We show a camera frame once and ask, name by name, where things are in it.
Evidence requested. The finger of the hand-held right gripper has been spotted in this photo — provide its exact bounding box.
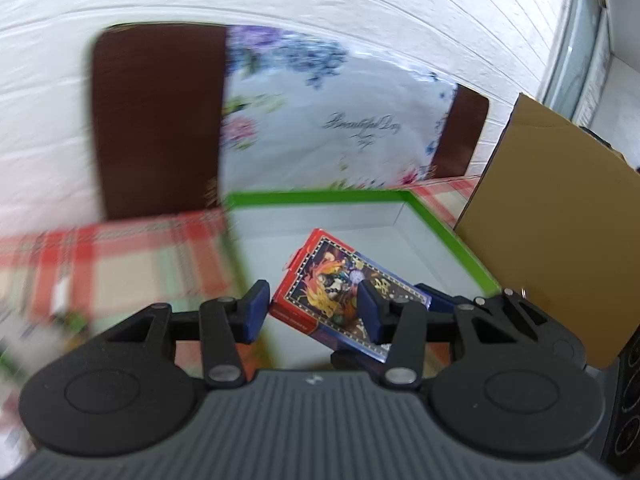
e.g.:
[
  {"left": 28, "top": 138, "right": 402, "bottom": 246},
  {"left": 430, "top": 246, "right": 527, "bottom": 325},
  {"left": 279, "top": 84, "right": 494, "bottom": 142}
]
[
  {"left": 329, "top": 349, "right": 387, "bottom": 374},
  {"left": 415, "top": 282, "right": 586, "bottom": 367}
]

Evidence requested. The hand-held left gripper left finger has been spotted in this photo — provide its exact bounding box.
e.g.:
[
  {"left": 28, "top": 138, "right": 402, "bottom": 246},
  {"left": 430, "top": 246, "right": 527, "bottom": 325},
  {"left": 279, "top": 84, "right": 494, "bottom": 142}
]
[{"left": 92, "top": 280, "right": 271, "bottom": 388}]

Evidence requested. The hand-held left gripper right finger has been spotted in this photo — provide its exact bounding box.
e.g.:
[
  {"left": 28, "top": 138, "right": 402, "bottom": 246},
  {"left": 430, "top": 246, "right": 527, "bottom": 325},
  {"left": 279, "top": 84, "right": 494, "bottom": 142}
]
[{"left": 357, "top": 280, "right": 536, "bottom": 388}]

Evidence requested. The green cardboard box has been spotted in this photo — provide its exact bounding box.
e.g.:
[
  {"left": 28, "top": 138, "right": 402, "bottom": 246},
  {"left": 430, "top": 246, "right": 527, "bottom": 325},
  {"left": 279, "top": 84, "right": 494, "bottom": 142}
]
[{"left": 222, "top": 187, "right": 503, "bottom": 366}]

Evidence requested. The red illustrated playing card box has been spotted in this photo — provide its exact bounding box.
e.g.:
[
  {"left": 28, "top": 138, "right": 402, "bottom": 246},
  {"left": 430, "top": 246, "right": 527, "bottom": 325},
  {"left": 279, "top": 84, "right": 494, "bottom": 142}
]
[{"left": 268, "top": 227, "right": 433, "bottom": 365}]

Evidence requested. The brown cardboard sheet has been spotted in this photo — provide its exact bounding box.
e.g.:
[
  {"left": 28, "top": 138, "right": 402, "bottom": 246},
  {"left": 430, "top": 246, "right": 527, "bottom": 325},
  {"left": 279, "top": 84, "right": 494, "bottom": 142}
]
[{"left": 452, "top": 92, "right": 640, "bottom": 371}]

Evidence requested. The red plaid tablecloth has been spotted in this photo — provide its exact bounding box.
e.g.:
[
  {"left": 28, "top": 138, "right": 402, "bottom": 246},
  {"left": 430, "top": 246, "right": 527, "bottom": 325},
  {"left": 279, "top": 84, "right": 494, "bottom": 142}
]
[{"left": 0, "top": 177, "right": 483, "bottom": 466}]

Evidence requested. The white floral printed bag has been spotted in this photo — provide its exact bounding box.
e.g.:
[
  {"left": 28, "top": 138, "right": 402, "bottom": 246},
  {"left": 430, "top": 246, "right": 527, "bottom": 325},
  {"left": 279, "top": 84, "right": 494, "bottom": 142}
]
[{"left": 222, "top": 25, "right": 458, "bottom": 193}]

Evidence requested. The dark brown wooden board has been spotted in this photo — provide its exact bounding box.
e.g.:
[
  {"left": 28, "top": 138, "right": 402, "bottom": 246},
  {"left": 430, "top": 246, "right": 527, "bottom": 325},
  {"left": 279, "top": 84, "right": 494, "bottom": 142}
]
[{"left": 90, "top": 24, "right": 491, "bottom": 223}]

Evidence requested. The grey window frame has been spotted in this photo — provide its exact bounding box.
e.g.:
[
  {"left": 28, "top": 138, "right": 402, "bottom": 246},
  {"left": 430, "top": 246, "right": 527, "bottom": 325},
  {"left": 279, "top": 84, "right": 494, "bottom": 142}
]
[{"left": 537, "top": 0, "right": 608, "bottom": 126}]

